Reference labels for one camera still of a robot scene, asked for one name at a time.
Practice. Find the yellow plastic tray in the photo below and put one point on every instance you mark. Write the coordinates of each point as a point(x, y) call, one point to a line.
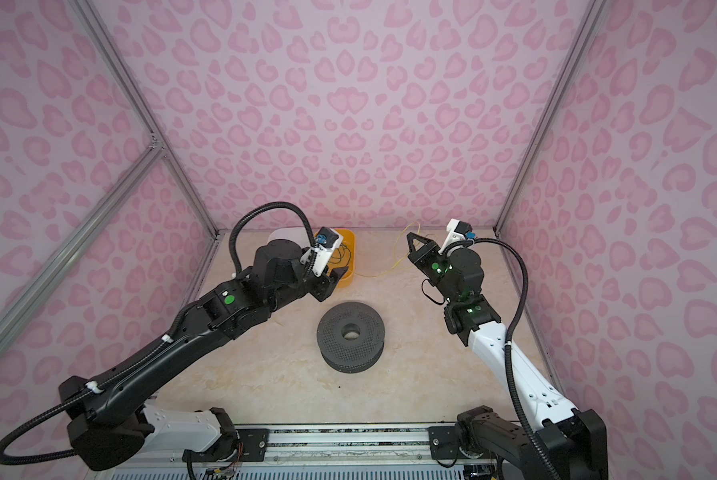
point(344, 256)

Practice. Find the aluminium diagonal frame bar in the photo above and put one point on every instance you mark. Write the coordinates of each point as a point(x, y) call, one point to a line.
point(16, 316)

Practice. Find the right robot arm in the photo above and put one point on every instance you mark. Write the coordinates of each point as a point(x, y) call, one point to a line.
point(551, 437)

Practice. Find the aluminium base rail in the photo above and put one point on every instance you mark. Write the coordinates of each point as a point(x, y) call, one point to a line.
point(364, 451)

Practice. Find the aluminium frame post right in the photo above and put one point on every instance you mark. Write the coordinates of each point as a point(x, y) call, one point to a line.
point(595, 13)

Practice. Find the aluminium frame post left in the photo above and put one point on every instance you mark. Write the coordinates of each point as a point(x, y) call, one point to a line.
point(90, 20)

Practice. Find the white plastic tray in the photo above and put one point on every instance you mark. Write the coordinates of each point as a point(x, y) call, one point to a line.
point(297, 235)

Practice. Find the aluminium frame post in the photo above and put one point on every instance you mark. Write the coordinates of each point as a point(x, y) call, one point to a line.
point(595, 13)
point(90, 20)

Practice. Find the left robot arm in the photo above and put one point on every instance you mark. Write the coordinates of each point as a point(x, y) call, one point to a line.
point(114, 422)

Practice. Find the dark grey cable spool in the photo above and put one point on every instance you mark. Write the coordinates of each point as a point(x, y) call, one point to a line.
point(351, 337)

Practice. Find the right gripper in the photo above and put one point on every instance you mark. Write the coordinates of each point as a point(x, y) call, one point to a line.
point(432, 252)

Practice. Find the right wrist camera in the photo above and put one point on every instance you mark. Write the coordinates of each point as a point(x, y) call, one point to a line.
point(457, 230)

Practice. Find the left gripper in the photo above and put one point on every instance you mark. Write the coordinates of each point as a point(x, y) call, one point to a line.
point(328, 281)

